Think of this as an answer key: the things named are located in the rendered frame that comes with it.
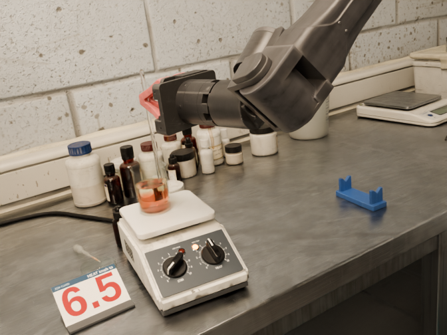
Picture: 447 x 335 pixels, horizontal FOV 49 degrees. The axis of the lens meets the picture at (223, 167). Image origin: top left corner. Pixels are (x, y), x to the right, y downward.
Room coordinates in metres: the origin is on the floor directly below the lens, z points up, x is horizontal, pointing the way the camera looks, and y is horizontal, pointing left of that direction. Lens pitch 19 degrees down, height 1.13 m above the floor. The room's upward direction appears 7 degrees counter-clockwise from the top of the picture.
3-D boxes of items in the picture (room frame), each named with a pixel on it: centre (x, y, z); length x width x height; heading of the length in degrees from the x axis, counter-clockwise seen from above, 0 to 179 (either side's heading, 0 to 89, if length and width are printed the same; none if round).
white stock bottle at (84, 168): (0.99, 0.29, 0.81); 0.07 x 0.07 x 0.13
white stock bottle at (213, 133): (1.15, 0.03, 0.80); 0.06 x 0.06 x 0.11
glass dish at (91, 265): (0.67, 0.21, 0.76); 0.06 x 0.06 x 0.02
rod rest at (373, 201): (0.83, -0.24, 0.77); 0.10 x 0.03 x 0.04; 26
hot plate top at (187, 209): (0.69, 0.09, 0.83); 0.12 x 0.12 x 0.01; 23
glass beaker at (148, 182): (0.69, 0.11, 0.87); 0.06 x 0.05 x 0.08; 10
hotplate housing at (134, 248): (0.66, 0.08, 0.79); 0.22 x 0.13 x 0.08; 23
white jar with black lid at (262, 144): (1.19, -0.11, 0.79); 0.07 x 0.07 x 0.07
